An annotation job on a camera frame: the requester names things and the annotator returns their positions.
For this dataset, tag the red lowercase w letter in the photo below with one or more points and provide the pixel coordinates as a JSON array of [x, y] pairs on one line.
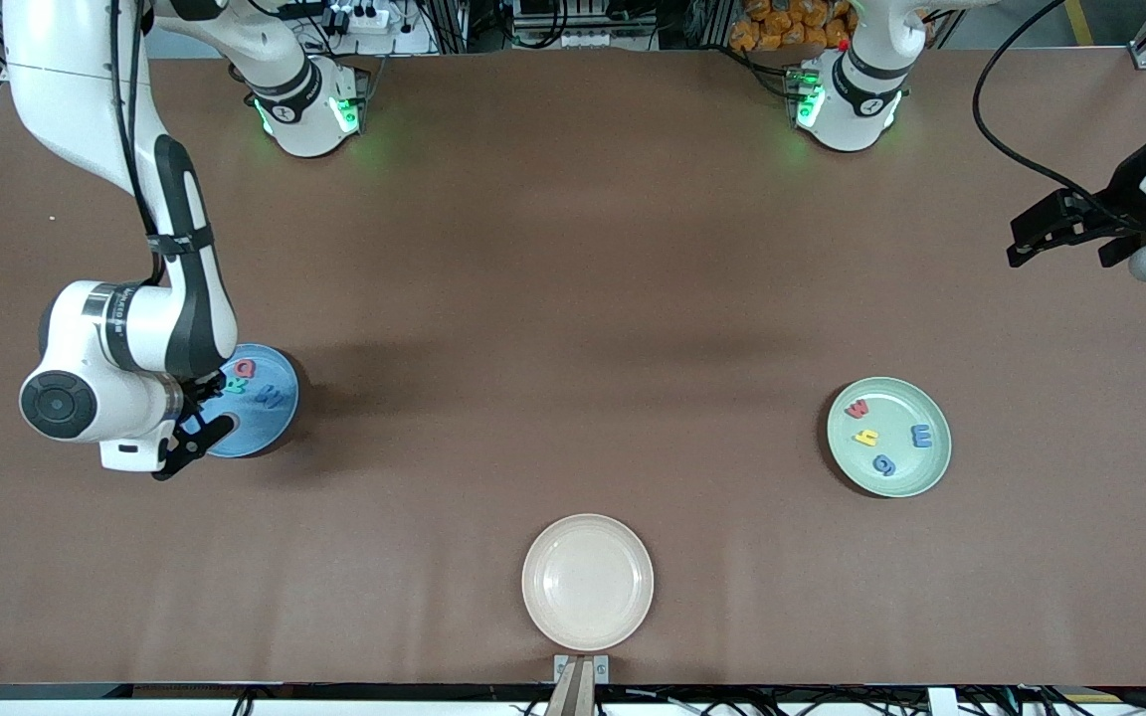
[[858, 408]]

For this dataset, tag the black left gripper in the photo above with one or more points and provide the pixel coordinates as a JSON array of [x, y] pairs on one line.
[[1126, 189]]

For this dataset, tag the beige plate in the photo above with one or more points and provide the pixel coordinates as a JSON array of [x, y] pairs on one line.
[[588, 582]]

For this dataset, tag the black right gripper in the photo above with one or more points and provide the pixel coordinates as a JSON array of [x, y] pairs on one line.
[[203, 389]]

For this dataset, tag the red uppercase Q letter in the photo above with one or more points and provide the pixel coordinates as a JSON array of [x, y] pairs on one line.
[[240, 368]]

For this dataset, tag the blue lowercase m letter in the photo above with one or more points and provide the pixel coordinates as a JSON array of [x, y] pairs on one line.
[[921, 436]]

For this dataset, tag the white power strip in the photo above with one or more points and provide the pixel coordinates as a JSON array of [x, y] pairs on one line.
[[364, 18]]

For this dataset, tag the yellow lowercase h letter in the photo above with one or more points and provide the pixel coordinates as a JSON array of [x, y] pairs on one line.
[[864, 436]]

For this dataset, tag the bag of oranges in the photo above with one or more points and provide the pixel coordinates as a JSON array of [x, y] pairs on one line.
[[782, 25]]

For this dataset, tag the white plastic block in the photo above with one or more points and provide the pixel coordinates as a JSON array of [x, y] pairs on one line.
[[942, 702]]

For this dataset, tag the teal uppercase R letter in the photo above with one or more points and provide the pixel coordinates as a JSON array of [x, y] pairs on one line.
[[233, 386]]

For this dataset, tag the green plate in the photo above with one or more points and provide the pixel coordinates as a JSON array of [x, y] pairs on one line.
[[906, 398]]

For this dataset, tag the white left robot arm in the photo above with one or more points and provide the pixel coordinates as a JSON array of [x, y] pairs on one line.
[[857, 99]]

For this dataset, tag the blue plate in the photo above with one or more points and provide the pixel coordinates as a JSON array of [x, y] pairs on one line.
[[260, 433]]

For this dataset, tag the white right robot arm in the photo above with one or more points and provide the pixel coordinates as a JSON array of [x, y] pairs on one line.
[[86, 398]]

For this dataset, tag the blue lowercase g letter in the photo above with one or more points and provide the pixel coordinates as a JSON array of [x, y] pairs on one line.
[[884, 464]]

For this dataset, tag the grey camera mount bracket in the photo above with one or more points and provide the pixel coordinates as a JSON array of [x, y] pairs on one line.
[[573, 696]]

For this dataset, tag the blue uppercase M letter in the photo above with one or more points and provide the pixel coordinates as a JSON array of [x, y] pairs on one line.
[[270, 396]]

